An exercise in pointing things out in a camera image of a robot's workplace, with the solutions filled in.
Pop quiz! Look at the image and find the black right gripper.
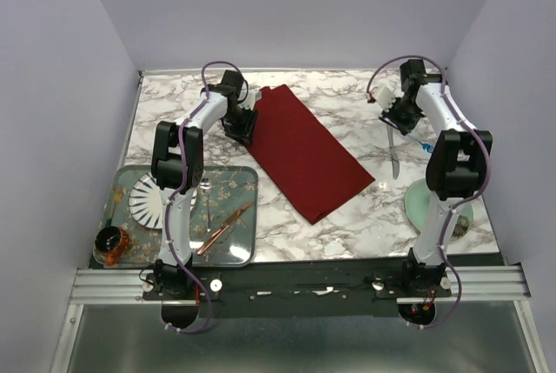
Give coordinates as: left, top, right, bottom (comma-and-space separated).
380, 97, 420, 136

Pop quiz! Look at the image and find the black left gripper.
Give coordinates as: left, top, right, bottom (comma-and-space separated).
222, 104, 259, 146

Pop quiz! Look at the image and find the blue handled fork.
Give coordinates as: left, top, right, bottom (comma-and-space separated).
398, 131, 434, 154

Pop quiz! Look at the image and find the dark red cloth napkin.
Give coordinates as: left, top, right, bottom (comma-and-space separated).
247, 85, 374, 224

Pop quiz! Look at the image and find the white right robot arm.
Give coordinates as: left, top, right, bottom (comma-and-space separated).
368, 55, 493, 296

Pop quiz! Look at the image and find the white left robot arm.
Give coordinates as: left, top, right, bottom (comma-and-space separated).
151, 62, 258, 299

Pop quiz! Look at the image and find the silver table knife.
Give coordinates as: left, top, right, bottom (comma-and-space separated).
387, 126, 400, 180

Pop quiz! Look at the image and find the teal floral serving tray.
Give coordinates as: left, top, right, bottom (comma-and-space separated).
99, 164, 258, 269

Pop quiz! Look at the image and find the silver spoon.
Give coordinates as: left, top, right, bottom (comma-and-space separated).
199, 177, 213, 233

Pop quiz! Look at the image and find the light green plate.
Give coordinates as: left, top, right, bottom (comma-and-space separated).
404, 178, 474, 242

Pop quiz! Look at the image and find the rose gold knife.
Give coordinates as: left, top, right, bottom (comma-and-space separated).
196, 202, 254, 256

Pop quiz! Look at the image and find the blue striped white plate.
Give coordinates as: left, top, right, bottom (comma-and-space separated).
128, 174, 199, 229

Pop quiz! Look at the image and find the gold fork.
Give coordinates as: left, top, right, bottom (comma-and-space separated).
105, 186, 123, 227

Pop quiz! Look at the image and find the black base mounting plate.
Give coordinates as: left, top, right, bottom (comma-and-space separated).
143, 257, 452, 320

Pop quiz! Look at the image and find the black and orange cup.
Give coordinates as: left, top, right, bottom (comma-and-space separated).
95, 226, 129, 267

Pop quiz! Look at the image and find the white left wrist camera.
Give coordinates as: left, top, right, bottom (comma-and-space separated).
240, 90, 261, 110

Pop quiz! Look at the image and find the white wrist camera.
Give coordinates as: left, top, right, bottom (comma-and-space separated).
373, 86, 396, 110
240, 90, 261, 110

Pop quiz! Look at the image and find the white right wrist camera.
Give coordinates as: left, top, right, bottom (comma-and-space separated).
373, 86, 396, 110

